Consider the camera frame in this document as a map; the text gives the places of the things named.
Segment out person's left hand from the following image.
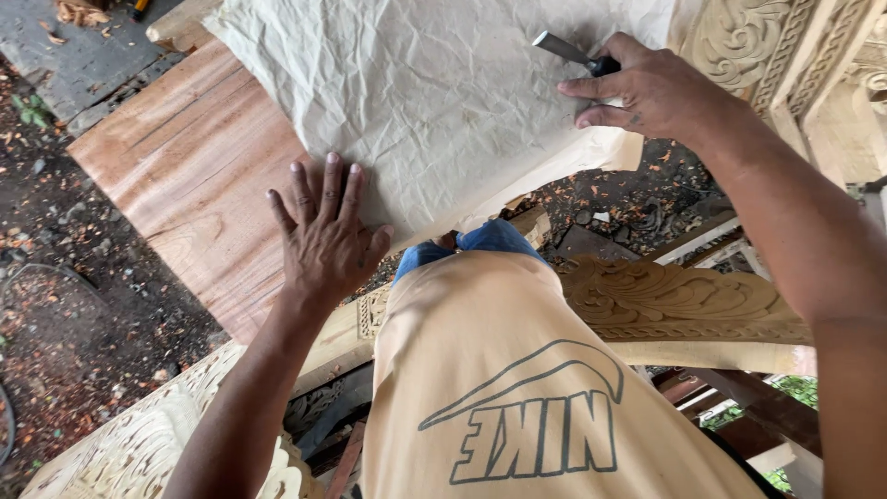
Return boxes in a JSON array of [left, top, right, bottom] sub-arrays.
[[267, 152, 395, 313]]

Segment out person's right hand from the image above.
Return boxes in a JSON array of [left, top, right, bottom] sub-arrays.
[[558, 31, 740, 144]]

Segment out black-handled metal chisel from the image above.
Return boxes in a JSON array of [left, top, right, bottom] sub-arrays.
[[532, 30, 622, 78]]

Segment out beige paper sheet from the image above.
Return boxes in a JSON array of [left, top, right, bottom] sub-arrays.
[[203, 0, 678, 255]]

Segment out reddish brown wooden plank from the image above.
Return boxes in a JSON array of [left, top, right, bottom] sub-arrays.
[[67, 38, 389, 345]]

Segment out white wooden bars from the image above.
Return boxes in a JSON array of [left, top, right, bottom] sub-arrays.
[[650, 217, 772, 281]]

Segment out person's blue jeans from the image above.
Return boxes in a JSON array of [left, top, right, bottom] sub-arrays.
[[393, 219, 553, 286]]

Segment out small light wood block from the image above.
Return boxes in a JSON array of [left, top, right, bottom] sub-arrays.
[[508, 207, 553, 249]]

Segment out carved leaf wooden beam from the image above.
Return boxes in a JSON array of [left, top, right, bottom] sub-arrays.
[[291, 255, 819, 400]]

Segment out person's beige printed t-shirt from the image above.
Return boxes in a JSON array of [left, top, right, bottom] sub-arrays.
[[360, 250, 772, 499]]

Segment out pale openwork carved wooden panel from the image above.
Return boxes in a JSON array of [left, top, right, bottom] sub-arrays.
[[19, 340, 327, 499]]

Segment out plain light wooden beam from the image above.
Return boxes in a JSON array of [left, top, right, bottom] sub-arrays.
[[146, 0, 224, 54]]

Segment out small green plant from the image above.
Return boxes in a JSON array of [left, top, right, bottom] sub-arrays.
[[10, 93, 51, 130]]

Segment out pile of wood shavings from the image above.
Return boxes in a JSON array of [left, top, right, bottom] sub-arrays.
[[55, 0, 112, 29]]

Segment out large carved wooden frame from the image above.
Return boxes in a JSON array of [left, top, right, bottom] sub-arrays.
[[667, 0, 887, 189]]

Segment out thin grey cable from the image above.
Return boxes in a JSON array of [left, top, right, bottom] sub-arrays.
[[0, 262, 108, 307]]

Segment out dark brown wooden frame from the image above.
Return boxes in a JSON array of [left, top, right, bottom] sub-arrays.
[[651, 367, 824, 499]]

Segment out dark hose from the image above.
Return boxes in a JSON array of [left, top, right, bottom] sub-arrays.
[[0, 383, 17, 467]]

